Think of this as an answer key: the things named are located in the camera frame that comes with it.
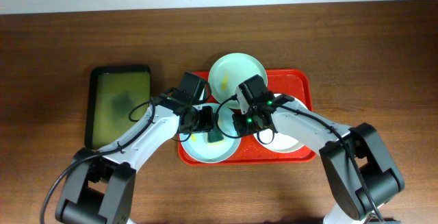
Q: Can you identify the white plate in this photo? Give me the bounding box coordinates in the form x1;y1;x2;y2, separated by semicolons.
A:
253;129;304;153

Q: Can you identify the mint green plate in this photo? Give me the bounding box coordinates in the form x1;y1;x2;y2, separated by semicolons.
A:
208;53;268;103

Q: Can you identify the light blue plate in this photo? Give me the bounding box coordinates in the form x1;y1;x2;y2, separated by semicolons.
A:
178;106;241;166

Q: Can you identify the green and yellow sponge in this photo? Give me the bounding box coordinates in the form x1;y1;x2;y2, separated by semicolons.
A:
207;130;225;146

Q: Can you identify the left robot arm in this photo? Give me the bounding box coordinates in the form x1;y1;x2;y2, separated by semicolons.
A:
55;72;213;224

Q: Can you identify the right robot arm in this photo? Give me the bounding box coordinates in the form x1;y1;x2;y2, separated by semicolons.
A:
233;75;405;223

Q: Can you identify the red plastic tray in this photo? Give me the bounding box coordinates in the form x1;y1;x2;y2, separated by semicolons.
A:
180;69;316;166

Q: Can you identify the black tray with green mat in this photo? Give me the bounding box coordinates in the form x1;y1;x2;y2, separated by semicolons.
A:
84;64;151;149

